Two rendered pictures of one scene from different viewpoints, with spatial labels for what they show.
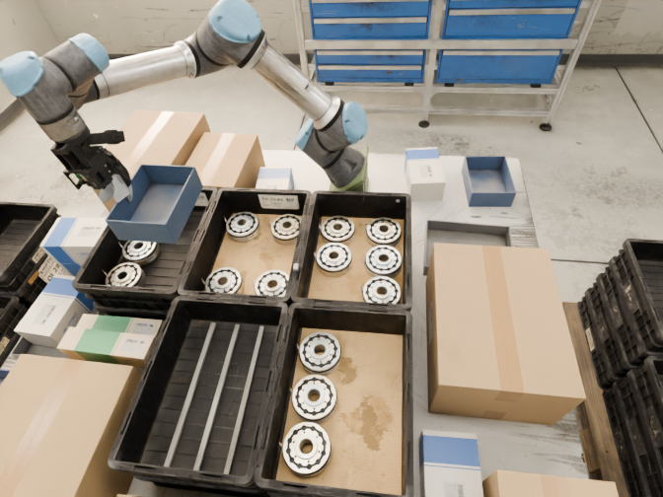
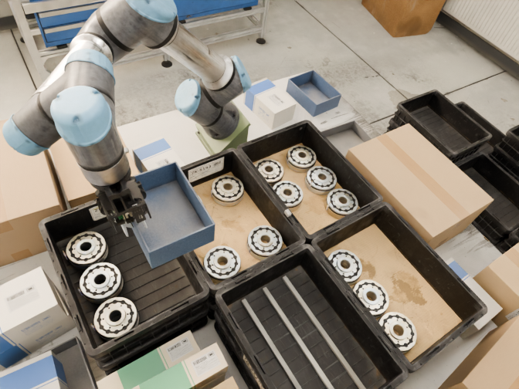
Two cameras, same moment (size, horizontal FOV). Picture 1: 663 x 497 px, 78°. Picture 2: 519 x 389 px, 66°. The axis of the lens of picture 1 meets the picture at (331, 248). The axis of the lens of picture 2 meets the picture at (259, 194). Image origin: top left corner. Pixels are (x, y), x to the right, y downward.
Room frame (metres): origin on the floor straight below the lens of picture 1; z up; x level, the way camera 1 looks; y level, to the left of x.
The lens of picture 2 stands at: (0.31, 0.68, 1.86)
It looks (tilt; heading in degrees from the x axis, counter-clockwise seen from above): 53 degrees down; 307
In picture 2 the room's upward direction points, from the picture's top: 11 degrees clockwise
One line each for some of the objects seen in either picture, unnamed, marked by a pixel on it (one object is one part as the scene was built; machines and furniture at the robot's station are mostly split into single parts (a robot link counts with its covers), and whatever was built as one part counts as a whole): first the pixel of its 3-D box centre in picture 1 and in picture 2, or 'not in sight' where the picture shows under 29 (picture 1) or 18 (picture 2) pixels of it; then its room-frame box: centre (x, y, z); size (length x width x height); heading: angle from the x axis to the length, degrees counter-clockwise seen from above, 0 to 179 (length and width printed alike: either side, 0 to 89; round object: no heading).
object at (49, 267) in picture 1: (60, 262); not in sight; (1.20, 1.22, 0.41); 0.31 x 0.02 x 0.16; 167
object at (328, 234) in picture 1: (337, 228); (268, 170); (0.82, -0.03, 0.86); 0.10 x 0.10 x 0.01
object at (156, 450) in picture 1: (215, 386); (303, 340); (0.37, 0.30, 0.87); 0.40 x 0.30 x 0.11; 169
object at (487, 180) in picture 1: (486, 180); (313, 93); (1.08, -0.60, 0.74); 0.20 x 0.15 x 0.07; 171
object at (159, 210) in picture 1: (157, 202); (164, 211); (0.76, 0.42, 1.10); 0.20 x 0.15 x 0.07; 167
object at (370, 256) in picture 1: (383, 259); (321, 177); (0.69, -0.14, 0.86); 0.10 x 0.10 x 0.01
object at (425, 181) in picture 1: (423, 174); (269, 103); (1.15, -0.37, 0.75); 0.20 x 0.12 x 0.09; 175
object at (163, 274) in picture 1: (159, 246); (125, 267); (0.82, 0.52, 0.87); 0.40 x 0.30 x 0.11; 169
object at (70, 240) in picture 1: (86, 240); (13, 312); (0.91, 0.78, 0.83); 0.20 x 0.12 x 0.09; 82
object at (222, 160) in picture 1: (223, 174); (96, 170); (1.23, 0.38, 0.78); 0.30 x 0.22 x 0.16; 165
